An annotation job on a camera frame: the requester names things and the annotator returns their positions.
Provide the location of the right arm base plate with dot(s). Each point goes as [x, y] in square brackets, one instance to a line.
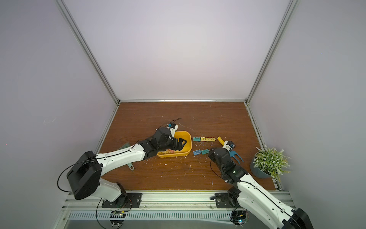
[228, 200]

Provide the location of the controller board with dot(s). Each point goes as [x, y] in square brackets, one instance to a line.
[117, 219]
[239, 217]

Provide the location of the left controller board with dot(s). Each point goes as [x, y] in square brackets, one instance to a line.
[117, 219]

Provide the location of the small potted green plant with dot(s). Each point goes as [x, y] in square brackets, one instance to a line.
[269, 162]

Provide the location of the right controller board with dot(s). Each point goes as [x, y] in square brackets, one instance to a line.
[239, 217]

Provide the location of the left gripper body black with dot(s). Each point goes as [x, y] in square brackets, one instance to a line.
[167, 145]

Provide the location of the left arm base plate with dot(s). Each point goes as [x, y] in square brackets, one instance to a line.
[126, 200]

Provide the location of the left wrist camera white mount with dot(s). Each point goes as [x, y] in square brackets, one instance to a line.
[173, 128]

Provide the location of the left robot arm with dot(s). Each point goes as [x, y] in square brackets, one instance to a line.
[85, 176]

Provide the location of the blue binder clip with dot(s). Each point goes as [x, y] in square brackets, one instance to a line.
[197, 152]

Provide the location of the yellow handled garden fork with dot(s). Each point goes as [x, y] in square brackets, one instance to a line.
[232, 154]

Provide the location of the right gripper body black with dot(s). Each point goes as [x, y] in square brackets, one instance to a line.
[228, 152]

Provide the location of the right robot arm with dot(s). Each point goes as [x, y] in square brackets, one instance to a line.
[250, 195]

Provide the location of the yellow plastic storage box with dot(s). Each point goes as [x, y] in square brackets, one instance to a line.
[186, 150]

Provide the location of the aluminium front rail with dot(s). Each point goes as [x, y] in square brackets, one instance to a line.
[169, 200]

